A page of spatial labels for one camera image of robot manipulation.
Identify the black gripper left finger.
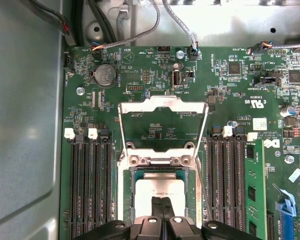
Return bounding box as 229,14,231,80
79,196,166,240

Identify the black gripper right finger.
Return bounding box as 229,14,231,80
162,196,256,240

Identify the silver CPU green substrate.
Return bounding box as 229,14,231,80
130,170,191,219

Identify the thin metal locking lever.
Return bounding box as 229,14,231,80
193,156,214,222

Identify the silver CPU socket cover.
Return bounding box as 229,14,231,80
117,95,210,167

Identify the black-clip RAM slot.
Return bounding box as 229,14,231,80
206,126,221,223
99,123,115,240
233,126,246,233

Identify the white-clip RAM slot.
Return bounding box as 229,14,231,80
86,127,100,240
220,125,235,230
64,127,84,240

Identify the blue expansion slot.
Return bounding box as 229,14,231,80
277,197,298,240

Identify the green RAM stick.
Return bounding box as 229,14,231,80
244,139,268,240

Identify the internal USB port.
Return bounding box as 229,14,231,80
171,69,183,90

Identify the silver round capacitor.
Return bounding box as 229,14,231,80
280,105,295,118

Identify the silver coin cell battery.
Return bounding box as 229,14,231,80
91,63,118,88

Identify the green motherboard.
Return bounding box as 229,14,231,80
62,44,300,240

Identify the black open PC case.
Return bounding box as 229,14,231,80
0,0,300,240

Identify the silver drive cage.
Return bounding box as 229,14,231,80
81,0,300,48

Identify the CPU socket metal frame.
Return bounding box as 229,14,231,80
116,141,208,228

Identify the grey braided wire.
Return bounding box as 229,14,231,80
162,0,200,60
91,0,162,52
246,39,300,55

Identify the black fan cable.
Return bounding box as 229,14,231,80
31,0,77,48

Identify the thick black cable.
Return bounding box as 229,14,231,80
88,0,117,43
72,0,85,47

